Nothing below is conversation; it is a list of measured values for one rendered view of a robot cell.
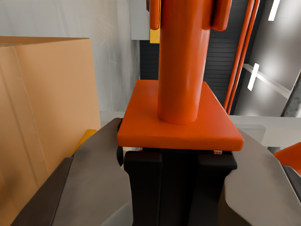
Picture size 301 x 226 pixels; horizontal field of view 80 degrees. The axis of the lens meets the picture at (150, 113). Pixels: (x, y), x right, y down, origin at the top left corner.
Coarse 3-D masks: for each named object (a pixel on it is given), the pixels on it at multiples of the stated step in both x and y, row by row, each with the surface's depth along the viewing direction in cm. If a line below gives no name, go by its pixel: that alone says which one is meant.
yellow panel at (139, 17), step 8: (136, 0) 632; (144, 0) 631; (160, 0) 625; (136, 8) 644; (144, 8) 643; (160, 8) 636; (136, 16) 657; (144, 16) 656; (136, 24) 670; (144, 24) 669; (136, 32) 684; (144, 32) 683; (152, 32) 677; (152, 40) 691
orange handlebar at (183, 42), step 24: (168, 0) 7; (192, 0) 7; (216, 0) 7; (168, 24) 7; (192, 24) 7; (216, 24) 7; (168, 48) 8; (192, 48) 7; (168, 72) 8; (192, 72) 8; (168, 96) 9; (192, 96) 8; (168, 120) 9; (192, 120) 9
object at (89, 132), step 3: (90, 129) 31; (93, 129) 31; (87, 132) 30; (90, 132) 30; (93, 132) 30; (84, 135) 29; (87, 135) 29; (90, 135) 29; (84, 138) 28; (87, 138) 28; (81, 141) 28; (78, 144) 27; (75, 150) 26; (72, 153) 25
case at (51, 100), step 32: (0, 64) 13; (32, 64) 17; (64, 64) 22; (0, 96) 13; (32, 96) 17; (64, 96) 23; (96, 96) 35; (0, 128) 13; (32, 128) 17; (64, 128) 23; (96, 128) 35; (0, 160) 14; (32, 160) 17; (0, 192) 14; (32, 192) 17; (0, 224) 14
